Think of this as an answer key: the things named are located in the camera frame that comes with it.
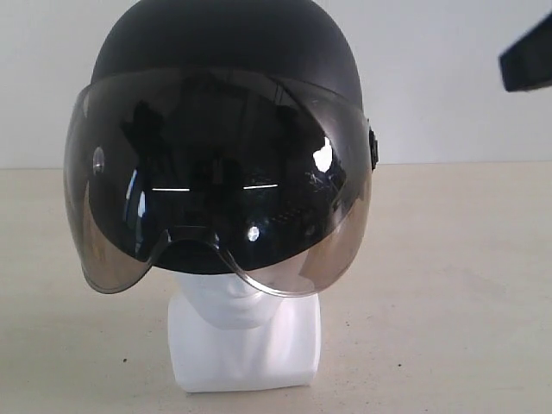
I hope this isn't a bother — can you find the black helmet with tinted visor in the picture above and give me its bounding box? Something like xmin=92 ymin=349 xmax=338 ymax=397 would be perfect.
xmin=63 ymin=1 xmax=378 ymax=297

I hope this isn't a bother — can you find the white mannequin head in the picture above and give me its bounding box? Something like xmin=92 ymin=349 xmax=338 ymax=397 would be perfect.
xmin=167 ymin=273 xmax=322 ymax=393

